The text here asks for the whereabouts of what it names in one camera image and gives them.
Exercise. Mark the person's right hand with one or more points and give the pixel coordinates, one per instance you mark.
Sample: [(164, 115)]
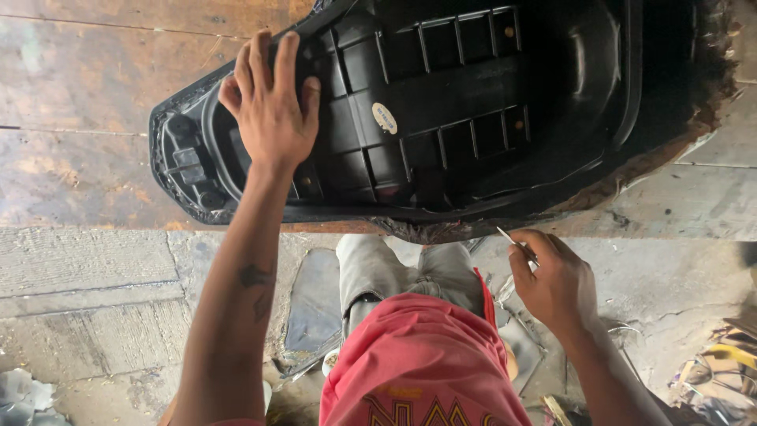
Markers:
[(553, 281)]

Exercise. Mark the person's left hand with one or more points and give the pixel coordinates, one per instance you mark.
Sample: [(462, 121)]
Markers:
[(273, 115)]

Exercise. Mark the small metal blade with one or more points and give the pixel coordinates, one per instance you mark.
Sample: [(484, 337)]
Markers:
[(513, 241)]

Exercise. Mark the black motorcycle seat base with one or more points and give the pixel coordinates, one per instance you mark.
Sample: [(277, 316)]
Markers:
[(426, 112)]

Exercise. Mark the clear plastic scrap sheet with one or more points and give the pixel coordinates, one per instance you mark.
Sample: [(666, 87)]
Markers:
[(520, 331)]

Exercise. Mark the oval white sticker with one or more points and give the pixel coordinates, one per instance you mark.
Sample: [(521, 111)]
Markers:
[(384, 118)]

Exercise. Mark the person's grey trousers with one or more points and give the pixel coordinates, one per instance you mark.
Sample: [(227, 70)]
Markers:
[(402, 275)]

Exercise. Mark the person's red shirt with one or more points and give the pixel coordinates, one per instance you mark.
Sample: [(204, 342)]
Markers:
[(420, 361)]

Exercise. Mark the heap of scrap material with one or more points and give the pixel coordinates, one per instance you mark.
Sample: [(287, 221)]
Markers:
[(712, 373)]

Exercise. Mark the dark vinyl scrap sheet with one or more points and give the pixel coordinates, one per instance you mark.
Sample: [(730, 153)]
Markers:
[(310, 313)]

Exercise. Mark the crumpled grey plastic scrap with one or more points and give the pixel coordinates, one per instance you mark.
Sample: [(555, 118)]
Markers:
[(26, 399)]

